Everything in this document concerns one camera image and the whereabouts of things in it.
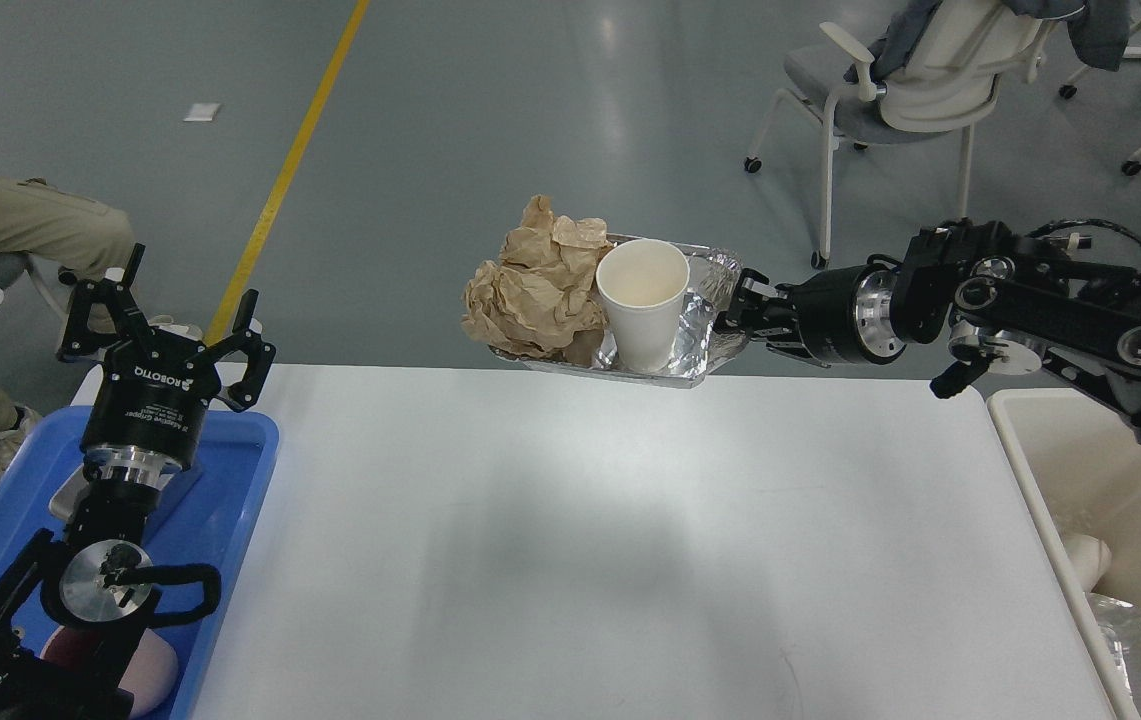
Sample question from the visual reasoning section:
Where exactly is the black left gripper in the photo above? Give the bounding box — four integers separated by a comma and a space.
55, 243, 276, 488

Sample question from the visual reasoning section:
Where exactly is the white grey office chair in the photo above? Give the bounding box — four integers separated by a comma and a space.
743, 1, 1059, 270

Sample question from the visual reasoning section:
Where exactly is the blue plastic tray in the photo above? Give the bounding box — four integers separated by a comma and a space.
0, 406, 280, 719

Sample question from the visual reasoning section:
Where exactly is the brown paper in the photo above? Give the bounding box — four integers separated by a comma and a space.
460, 195, 612, 366

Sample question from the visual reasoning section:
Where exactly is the pink mug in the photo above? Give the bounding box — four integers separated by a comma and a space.
40, 626, 180, 719

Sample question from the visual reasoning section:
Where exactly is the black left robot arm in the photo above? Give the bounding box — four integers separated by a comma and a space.
0, 245, 277, 719

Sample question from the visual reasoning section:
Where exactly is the aluminium foil tray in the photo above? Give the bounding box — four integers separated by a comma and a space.
489, 243, 748, 389

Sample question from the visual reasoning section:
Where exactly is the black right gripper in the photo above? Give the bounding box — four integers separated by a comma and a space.
715, 265, 907, 366

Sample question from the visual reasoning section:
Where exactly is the beige plastic bin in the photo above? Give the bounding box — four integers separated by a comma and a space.
989, 389, 1141, 719

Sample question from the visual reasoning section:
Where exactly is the white paper cup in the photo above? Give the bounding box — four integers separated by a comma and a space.
596, 238, 690, 373

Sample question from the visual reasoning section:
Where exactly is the square stainless steel tray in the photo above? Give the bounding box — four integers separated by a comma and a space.
48, 466, 91, 524

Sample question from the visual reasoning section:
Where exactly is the grey jacket on chair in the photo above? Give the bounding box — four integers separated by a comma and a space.
845, 0, 1131, 84

